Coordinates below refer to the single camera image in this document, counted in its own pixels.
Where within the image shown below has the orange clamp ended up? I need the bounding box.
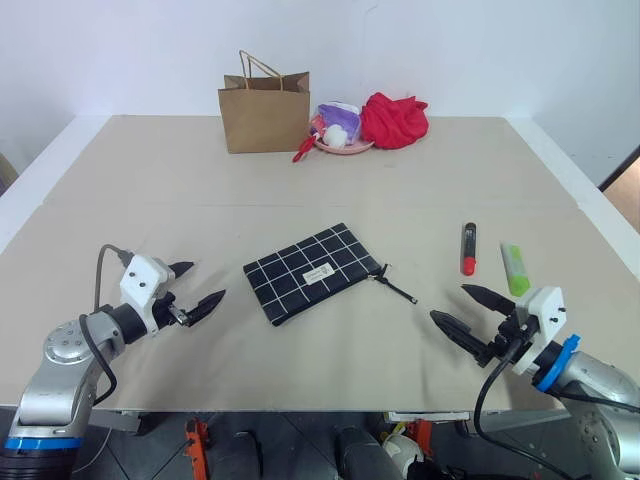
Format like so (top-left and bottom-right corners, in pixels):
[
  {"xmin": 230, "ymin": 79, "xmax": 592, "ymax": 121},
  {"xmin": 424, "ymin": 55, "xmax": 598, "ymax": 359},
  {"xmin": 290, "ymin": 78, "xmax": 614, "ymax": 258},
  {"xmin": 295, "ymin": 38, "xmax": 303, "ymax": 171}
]
[
  {"xmin": 394, "ymin": 419, "xmax": 434, "ymax": 459},
  {"xmin": 184, "ymin": 418, "xmax": 209, "ymax": 480}
]

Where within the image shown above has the red clip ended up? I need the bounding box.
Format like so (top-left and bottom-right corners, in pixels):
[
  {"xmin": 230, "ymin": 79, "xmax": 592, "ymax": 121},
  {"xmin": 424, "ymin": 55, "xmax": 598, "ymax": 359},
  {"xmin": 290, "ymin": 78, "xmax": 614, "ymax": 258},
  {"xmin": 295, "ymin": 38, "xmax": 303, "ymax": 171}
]
[{"xmin": 291, "ymin": 133, "xmax": 318, "ymax": 164}]

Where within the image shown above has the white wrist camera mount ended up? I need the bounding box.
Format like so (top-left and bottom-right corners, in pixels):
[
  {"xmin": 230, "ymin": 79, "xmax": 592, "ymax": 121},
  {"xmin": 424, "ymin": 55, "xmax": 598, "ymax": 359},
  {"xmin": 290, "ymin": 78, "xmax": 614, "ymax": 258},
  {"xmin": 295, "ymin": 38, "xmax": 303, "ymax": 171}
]
[
  {"xmin": 119, "ymin": 254, "xmax": 177, "ymax": 335},
  {"xmin": 514, "ymin": 286, "xmax": 567, "ymax": 375}
]

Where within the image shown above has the green highlighter pen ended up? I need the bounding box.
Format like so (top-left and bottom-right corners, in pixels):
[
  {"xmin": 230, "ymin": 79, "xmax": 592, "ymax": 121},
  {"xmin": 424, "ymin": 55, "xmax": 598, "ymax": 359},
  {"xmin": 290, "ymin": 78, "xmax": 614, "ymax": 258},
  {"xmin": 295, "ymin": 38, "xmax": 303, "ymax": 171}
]
[{"xmin": 500, "ymin": 242, "xmax": 532, "ymax": 297}]

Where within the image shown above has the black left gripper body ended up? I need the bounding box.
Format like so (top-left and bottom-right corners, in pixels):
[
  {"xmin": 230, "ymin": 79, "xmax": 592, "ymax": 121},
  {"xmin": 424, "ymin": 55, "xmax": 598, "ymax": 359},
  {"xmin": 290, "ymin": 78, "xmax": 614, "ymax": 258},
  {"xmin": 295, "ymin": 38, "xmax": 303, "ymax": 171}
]
[{"xmin": 151, "ymin": 291, "xmax": 194, "ymax": 332}]

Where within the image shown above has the red crumpled cloth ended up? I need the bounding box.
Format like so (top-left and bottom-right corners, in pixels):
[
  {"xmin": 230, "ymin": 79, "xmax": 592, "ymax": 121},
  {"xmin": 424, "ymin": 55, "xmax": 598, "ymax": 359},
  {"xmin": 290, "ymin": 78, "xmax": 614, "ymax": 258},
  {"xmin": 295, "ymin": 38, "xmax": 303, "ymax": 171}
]
[{"xmin": 360, "ymin": 91, "xmax": 432, "ymax": 151}]

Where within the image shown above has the black grid pencil pouch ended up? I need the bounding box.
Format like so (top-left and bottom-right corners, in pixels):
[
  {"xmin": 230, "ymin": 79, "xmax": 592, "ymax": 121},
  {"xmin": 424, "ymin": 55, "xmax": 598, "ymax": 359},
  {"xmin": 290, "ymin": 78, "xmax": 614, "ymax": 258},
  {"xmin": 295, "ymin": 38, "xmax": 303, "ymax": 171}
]
[{"xmin": 242, "ymin": 222, "xmax": 419, "ymax": 329}]

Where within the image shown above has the white rounded object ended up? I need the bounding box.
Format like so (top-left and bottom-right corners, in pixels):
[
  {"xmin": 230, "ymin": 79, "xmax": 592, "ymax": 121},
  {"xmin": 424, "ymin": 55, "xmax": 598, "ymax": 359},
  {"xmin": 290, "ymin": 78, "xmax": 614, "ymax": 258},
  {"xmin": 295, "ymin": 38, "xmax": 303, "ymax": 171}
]
[{"xmin": 381, "ymin": 433, "xmax": 427, "ymax": 472}]

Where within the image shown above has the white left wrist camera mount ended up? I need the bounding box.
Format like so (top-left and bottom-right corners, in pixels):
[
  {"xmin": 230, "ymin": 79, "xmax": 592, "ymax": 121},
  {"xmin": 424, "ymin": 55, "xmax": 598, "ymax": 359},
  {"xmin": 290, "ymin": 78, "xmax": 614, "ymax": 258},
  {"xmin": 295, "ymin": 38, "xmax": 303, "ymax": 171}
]
[{"xmin": 119, "ymin": 254, "xmax": 177, "ymax": 335}]

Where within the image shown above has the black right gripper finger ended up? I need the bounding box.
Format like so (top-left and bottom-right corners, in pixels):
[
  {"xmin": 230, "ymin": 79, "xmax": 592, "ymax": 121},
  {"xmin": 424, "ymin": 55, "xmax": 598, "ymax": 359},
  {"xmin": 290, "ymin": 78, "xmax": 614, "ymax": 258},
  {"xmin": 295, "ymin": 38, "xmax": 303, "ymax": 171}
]
[
  {"xmin": 460, "ymin": 284, "xmax": 517, "ymax": 317},
  {"xmin": 429, "ymin": 310, "xmax": 489, "ymax": 358}
]

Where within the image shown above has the pink plate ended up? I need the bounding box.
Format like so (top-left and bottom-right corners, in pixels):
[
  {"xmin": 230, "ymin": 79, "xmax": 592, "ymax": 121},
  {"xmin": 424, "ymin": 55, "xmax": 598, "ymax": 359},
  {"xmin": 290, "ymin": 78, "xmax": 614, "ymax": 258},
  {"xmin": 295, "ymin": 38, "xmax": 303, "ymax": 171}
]
[{"xmin": 313, "ymin": 136, "xmax": 377, "ymax": 155}]

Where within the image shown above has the brown wooden panel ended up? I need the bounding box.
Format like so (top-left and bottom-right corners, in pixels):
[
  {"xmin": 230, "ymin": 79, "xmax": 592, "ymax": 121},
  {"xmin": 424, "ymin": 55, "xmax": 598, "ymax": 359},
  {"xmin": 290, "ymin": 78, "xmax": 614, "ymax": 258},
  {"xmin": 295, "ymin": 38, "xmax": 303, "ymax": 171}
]
[{"xmin": 599, "ymin": 146, "xmax": 640, "ymax": 227}]

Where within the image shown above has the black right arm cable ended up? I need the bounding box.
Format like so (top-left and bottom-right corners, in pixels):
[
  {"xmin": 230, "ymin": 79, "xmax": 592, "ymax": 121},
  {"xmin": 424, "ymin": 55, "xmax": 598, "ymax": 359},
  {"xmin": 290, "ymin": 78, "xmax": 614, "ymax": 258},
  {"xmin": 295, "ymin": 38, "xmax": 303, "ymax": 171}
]
[{"xmin": 471, "ymin": 324, "xmax": 576, "ymax": 480}]

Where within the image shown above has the dark rounded shape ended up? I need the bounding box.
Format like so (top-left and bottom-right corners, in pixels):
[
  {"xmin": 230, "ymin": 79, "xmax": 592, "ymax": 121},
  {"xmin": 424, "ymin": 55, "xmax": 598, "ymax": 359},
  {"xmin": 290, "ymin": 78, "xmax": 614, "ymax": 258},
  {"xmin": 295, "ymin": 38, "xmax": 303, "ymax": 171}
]
[
  {"xmin": 333, "ymin": 424, "xmax": 401, "ymax": 480},
  {"xmin": 231, "ymin": 431, "xmax": 264, "ymax": 480}
]

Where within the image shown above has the black marker with red cap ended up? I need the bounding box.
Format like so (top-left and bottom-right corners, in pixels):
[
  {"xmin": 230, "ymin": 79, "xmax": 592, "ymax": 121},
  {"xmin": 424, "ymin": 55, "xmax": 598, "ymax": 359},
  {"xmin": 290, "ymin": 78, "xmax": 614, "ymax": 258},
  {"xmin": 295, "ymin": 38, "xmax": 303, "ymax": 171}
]
[{"xmin": 460, "ymin": 221, "xmax": 478, "ymax": 277}]

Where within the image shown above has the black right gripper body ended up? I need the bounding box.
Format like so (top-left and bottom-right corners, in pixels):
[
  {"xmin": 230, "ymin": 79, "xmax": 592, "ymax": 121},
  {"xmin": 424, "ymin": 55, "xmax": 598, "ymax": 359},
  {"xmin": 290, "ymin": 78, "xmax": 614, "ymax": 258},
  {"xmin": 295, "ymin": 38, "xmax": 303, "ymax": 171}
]
[{"xmin": 474, "ymin": 311, "xmax": 539, "ymax": 369}]

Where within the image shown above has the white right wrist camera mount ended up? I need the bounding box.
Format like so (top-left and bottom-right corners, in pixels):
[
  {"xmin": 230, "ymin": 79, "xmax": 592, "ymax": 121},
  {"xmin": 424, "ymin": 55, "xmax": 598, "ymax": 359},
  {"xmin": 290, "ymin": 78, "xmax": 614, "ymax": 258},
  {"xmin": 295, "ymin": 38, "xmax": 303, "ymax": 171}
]
[{"xmin": 514, "ymin": 286, "xmax": 567, "ymax": 375}]

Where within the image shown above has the white metal bracket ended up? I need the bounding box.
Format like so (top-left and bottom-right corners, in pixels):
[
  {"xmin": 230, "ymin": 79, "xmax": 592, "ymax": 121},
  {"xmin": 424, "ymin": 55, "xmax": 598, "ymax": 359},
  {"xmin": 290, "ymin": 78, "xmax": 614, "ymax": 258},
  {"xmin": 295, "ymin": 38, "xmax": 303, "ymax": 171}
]
[{"xmin": 386, "ymin": 410, "xmax": 472, "ymax": 424}]

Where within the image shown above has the brown paper bag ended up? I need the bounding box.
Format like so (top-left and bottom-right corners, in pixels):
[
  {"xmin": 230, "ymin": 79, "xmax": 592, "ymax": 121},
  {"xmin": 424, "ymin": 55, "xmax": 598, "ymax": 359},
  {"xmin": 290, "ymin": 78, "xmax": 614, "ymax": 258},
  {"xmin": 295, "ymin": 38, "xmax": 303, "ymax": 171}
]
[{"xmin": 216, "ymin": 49, "xmax": 312, "ymax": 155}]

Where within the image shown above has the purple and white pouch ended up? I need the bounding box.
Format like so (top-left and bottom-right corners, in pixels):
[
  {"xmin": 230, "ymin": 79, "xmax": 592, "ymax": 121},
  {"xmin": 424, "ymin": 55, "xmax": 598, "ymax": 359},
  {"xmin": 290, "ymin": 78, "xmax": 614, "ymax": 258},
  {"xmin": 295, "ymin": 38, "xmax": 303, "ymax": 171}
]
[{"xmin": 316, "ymin": 101, "xmax": 363, "ymax": 144}]

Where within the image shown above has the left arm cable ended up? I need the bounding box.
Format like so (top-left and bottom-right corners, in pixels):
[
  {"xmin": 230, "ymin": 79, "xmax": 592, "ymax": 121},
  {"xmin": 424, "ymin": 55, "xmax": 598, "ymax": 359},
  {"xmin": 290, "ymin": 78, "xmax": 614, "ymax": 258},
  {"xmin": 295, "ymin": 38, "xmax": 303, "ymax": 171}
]
[{"xmin": 78, "ymin": 243, "xmax": 132, "ymax": 407}]

